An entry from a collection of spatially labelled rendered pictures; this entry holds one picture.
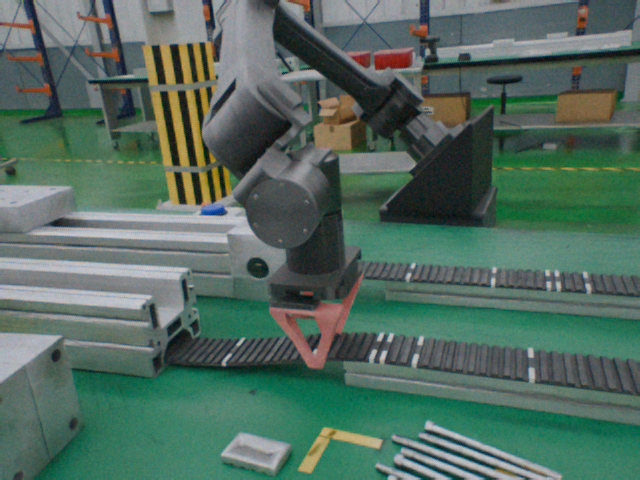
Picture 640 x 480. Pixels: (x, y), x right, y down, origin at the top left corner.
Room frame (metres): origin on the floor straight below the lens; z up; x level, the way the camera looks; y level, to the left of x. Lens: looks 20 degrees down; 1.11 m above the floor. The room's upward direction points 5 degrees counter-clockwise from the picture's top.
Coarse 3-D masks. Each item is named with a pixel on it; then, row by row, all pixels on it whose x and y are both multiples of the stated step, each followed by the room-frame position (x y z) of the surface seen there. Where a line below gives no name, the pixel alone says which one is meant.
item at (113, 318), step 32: (0, 288) 0.60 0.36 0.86; (32, 288) 0.59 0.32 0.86; (64, 288) 0.64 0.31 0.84; (96, 288) 0.63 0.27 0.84; (128, 288) 0.61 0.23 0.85; (160, 288) 0.60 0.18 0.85; (192, 288) 0.61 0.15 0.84; (0, 320) 0.58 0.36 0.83; (32, 320) 0.57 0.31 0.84; (64, 320) 0.55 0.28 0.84; (96, 320) 0.55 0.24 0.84; (128, 320) 0.54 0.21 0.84; (160, 320) 0.57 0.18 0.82; (192, 320) 0.60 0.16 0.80; (96, 352) 0.54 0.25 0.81; (128, 352) 0.53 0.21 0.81; (160, 352) 0.54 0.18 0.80
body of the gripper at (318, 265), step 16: (320, 224) 0.48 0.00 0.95; (336, 224) 0.49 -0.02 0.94; (320, 240) 0.48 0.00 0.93; (336, 240) 0.49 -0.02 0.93; (288, 256) 0.50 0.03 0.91; (304, 256) 0.48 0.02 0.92; (320, 256) 0.48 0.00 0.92; (336, 256) 0.49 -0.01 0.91; (352, 256) 0.52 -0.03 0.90; (288, 272) 0.49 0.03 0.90; (304, 272) 0.48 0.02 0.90; (320, 272) 0.48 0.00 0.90; (336, 272) 0.48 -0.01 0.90; (272, 288) 0.47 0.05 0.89; (288, 288) 0.47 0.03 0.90; (304, 288) 0.46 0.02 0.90; (320, 288) 0.46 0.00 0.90; (336, 288) 0.46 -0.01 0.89
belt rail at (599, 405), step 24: (360, 384) 0.48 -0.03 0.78; (384, 384) 0.47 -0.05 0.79; (408, 384) 0.46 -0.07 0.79; (432, 384) 0.46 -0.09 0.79; (456, 384) 0.45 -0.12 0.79; (480, 384) 0.44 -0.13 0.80; (504, 384) 0.43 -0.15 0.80; (528, 384) 0.43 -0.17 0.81; (528, 408) 0.43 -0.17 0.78; (552, 408) 0.42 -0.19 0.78; (576, 408) 0.41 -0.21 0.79; (600, 408) 0.41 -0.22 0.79; (624, 408) 0.41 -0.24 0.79
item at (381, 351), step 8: (384, 336) 0.51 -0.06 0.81; (392, 336) 0.51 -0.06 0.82; (376, 344) 0.49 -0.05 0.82; (384, 344) 0.50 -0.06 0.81; (392, 344) 0.49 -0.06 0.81; (376, 352) 0.48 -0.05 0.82; (384, 352) 0.48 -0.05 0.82; (368, 360) 0.47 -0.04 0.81; (376, 360) 0.47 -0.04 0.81; (384, 360) 0.46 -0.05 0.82
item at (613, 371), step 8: (600, 360) 0.45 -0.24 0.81; (608, 360) 0.44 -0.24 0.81; (616, 360) 0.44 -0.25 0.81; (600, 368) 0.43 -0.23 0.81; (608, 368) 0.43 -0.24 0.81; (616, 368) 0.43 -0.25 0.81; (624, 368) 0.43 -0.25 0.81; (608, 376) 0.42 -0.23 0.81; (616, 376) 0.42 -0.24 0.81; (624, 376) 0.42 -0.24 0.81; (608, 384) 0.41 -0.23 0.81; (616, 384) 0.41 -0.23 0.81; (624, 384) 0.41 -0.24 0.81; (616, 392) 0.40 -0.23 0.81; (624, 392) 0.40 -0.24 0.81; (632, 392) 0.40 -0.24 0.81
